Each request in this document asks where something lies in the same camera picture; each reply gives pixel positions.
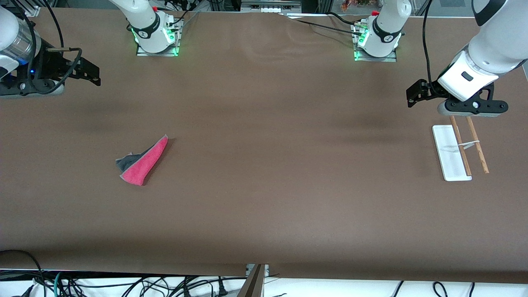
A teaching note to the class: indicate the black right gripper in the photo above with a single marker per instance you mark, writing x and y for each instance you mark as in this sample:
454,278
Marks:
48,67

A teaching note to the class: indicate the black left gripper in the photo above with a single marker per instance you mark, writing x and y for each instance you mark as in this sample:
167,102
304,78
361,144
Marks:
430,89

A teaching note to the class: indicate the pink and grey towel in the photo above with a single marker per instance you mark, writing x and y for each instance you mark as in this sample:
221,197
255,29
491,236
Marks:
142,167

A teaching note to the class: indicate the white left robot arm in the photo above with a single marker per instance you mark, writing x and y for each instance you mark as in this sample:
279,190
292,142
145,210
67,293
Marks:
495,49

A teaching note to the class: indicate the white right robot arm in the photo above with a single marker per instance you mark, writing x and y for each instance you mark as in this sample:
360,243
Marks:
140,16

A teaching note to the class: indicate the white rack base tray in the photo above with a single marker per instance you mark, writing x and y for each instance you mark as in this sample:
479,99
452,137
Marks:
447,152

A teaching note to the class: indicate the white flat sheet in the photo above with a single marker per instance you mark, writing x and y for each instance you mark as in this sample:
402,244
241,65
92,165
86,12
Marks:
309,16

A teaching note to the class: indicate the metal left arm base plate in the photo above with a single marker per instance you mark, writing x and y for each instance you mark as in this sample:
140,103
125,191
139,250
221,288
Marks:
375,59

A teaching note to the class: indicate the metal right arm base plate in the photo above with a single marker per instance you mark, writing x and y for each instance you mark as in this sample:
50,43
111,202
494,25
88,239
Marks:
159,53

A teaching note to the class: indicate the aluminium frame corner piece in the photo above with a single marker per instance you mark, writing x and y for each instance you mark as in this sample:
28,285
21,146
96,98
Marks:
32,11

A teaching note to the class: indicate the silver aluminium frame bar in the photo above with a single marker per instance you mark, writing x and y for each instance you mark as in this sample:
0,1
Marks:
270,5

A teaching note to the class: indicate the brown table post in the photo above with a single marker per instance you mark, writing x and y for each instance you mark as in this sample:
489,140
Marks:
253,284

